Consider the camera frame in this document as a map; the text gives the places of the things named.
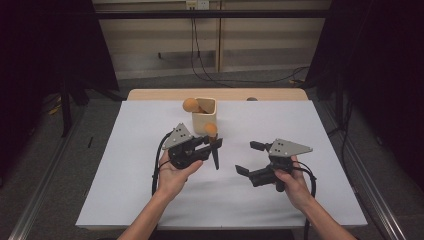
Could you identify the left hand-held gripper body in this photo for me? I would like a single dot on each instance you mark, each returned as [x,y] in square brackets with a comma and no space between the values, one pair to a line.
[181,151]

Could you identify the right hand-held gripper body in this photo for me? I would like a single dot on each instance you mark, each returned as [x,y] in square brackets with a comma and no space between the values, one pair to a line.
[283,148]

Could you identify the small makeup brush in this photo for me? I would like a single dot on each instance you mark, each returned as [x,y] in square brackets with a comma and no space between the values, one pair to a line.
[210,129]

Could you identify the cream square cup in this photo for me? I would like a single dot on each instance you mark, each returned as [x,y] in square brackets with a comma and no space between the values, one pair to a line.
[200,123]

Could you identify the large makeup brush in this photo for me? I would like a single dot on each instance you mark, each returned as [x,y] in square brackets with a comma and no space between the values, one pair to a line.
[190,105]

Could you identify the person's left hand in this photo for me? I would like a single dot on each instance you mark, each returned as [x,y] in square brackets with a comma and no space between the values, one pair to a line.
[171,181]

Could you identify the person's right hand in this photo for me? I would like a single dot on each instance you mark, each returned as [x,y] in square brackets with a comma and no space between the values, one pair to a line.
[296,188]

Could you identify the wooden table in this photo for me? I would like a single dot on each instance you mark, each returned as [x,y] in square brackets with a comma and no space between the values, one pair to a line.
[166,95]

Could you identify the black metal stand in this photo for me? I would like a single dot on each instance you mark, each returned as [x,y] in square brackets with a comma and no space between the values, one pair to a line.
[65,113]
[339,106]

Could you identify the black horizontal bar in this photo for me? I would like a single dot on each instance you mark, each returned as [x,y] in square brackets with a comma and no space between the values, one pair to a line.
[266,14]

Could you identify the aluminium floor rail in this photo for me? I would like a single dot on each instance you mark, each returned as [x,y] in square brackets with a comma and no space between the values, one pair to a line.
[36,203]
[391,223]

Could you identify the white wall socket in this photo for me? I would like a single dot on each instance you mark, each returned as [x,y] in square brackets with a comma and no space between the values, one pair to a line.
[200,4]

